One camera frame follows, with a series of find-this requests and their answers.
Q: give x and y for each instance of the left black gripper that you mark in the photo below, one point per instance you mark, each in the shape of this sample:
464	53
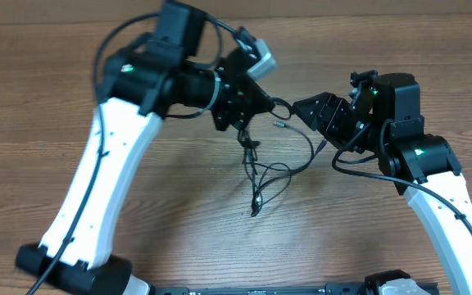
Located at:
228	97

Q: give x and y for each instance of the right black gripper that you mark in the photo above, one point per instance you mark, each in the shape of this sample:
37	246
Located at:
343	124

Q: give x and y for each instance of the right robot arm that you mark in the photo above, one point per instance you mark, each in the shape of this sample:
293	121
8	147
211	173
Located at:
379	134

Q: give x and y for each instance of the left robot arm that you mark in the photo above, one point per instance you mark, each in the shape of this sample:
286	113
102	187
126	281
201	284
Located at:
134	89

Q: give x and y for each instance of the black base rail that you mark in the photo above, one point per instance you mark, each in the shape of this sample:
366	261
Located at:
387	282

